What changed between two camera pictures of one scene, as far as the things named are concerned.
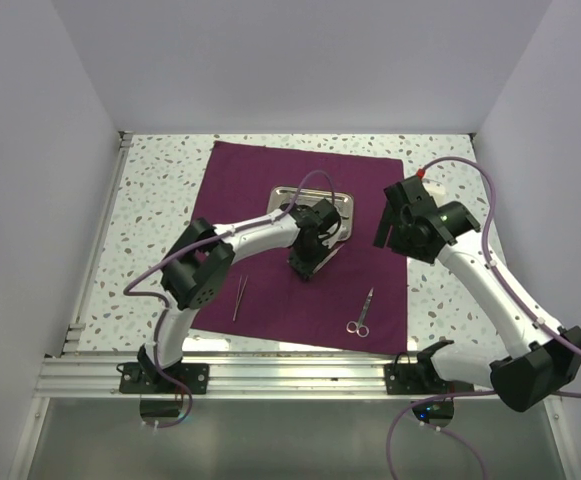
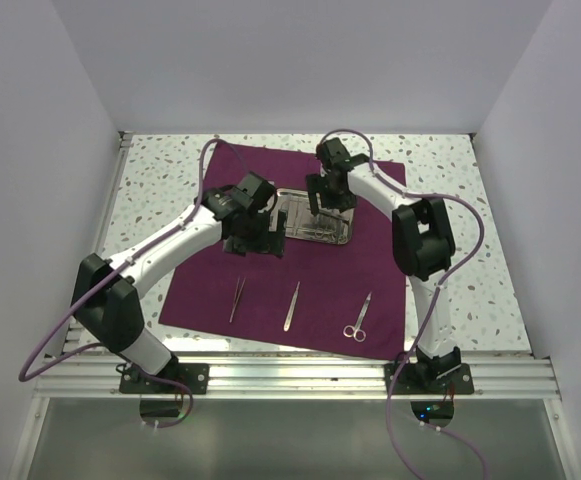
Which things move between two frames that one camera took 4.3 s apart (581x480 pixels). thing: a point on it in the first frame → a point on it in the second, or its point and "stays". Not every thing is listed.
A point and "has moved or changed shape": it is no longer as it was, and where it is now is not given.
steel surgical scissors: [359, 327] has moved or changed shape
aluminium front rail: [233, 376] stays
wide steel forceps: [328, 257] → [288, 318]
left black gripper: [304, 269] → [237, 245]
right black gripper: [395, 242] → [315, 184]
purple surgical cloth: [357, 300] stays
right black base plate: [414, 379] stays
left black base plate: [146, 378] stays
